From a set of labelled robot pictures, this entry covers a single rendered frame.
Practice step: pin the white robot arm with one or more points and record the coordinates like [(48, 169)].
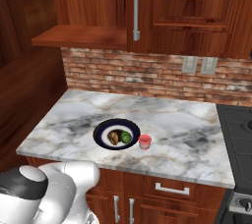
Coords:
[(65, 185)]

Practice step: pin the dark blue rimmed plate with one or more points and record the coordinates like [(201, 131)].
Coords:
[(111, 125)]

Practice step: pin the green avocado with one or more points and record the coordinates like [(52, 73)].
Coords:
[(126, 137)]

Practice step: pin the brown bread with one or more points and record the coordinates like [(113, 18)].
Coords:
[(113, 138)]

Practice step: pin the pink jam jar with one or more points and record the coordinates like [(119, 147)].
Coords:
[(144, 141)]

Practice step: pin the wooden base cupboard door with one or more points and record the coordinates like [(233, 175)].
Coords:
[(170, 213), (105, 192)]

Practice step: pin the tall wooden side panel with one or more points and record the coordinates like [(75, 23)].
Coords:
[(29, 103)]

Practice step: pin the black hob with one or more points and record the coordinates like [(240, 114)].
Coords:
[(238, 142)]

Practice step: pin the wooden drawer front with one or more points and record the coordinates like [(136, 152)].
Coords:
[(203, 195)]

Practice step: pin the black hob knob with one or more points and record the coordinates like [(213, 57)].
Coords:
[(246, 204)]

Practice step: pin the grey wall outlet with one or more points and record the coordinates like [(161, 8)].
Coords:
[(209, 66), (189, 65)]

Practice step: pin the open wooden wall cabinet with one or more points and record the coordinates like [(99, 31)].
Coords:
[(85, 36)]

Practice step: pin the wooden wall cabinet door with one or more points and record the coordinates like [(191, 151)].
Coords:
[(190, 11)]

